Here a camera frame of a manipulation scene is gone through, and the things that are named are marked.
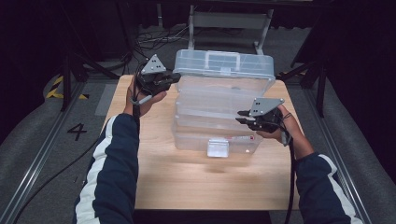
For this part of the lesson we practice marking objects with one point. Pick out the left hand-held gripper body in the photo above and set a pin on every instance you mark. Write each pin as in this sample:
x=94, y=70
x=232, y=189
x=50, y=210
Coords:
x=152, y=67

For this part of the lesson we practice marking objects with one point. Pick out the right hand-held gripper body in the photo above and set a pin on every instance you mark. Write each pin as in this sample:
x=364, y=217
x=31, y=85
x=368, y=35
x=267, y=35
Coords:
x=266, y=109

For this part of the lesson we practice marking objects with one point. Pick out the clear plastic storage box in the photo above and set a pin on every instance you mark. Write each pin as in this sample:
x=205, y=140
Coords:
x=221, y=102

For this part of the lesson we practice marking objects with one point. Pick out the person's right hand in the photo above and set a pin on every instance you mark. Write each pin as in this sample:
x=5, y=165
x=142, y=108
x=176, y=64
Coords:
x=289, y=124

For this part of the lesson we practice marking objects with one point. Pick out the person's left hand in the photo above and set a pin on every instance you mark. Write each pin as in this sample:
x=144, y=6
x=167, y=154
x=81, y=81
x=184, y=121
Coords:
x=140, y=104

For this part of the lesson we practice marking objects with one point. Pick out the black metal stand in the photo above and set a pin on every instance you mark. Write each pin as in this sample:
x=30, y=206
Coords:
x=67, y=81
x=320, y=81

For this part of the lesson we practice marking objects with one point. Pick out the yellow and black floor tape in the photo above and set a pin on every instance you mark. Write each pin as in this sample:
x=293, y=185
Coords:
x=54, y=90

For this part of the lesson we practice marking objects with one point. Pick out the white metal table frame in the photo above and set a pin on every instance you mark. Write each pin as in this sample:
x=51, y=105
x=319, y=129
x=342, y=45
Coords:
x=230, y=21

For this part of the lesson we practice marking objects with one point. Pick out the aluminium floor rail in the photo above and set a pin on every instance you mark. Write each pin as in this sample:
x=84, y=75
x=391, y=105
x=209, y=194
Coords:
x=339, y=149
x=37, y=158

